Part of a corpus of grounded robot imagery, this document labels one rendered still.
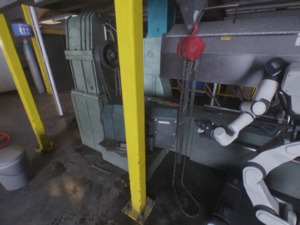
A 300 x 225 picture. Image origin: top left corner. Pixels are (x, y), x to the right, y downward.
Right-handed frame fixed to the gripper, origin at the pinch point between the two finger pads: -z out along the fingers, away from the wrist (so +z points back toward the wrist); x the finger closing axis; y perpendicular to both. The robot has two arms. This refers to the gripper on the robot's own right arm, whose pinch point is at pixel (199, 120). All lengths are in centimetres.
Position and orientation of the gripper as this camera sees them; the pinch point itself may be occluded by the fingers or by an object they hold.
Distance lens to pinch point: 114.6
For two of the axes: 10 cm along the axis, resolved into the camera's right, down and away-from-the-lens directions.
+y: 0.0, -9.1, -4.2
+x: 9.5, -1.3, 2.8
